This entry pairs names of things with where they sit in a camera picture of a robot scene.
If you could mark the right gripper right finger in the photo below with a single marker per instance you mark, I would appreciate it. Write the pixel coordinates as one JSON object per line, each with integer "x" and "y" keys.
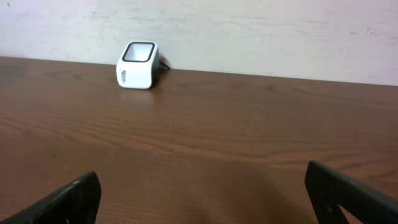
{"x": 330, "y": 191}

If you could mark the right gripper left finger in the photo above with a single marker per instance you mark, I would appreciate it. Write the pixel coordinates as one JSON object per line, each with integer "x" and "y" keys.
{"x": 75, "y": 202}

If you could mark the white barcode scanner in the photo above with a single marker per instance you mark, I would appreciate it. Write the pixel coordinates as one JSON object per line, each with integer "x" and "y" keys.
{"x": 138, "y": 66}

